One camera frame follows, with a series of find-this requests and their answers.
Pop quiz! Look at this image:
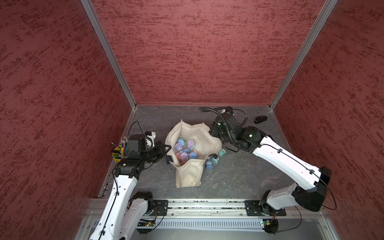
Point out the cream canvas tote bag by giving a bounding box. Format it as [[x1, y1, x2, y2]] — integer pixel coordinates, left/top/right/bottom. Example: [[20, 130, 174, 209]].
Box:
[[165, 121, 222, 188]]

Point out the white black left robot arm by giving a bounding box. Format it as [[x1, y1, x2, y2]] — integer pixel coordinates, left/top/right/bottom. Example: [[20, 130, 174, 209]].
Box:
[[89, 141, 172, 240]]

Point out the small black device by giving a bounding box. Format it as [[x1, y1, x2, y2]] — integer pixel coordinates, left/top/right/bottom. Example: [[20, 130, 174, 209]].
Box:
[[254, 116, 268, 125]]

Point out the purple hourglass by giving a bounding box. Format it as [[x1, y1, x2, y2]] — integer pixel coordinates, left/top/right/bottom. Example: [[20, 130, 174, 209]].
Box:
[[175, 143, 188, 161], [187, 140, 196, 151]]

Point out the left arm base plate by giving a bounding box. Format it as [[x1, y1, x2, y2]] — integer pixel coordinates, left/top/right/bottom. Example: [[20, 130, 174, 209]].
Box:
[[144, 200, 169, 217]]

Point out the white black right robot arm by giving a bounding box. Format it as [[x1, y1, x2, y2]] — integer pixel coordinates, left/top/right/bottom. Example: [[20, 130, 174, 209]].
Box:
[[199, 107, 332, 216]]

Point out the purple hourglass front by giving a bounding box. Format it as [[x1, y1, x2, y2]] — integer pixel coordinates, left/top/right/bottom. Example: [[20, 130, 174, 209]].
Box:
[[187, 140, 196, 151]]

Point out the yellow pencil holder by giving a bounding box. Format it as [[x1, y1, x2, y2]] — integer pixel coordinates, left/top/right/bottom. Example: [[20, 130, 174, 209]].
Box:
[[111, 137, 129, 163]]

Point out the purple hourglass back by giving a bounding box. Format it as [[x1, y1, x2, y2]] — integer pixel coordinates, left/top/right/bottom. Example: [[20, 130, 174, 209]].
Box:
[[175, 143, 188, 161]]

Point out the aluminium front rail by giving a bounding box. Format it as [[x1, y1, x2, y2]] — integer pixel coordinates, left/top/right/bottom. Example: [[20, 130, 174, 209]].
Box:
[[83, 197, 326, 218]]

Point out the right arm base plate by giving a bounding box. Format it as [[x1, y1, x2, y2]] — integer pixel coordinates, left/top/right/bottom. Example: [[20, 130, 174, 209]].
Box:
[[244, 200, 287, 217]]

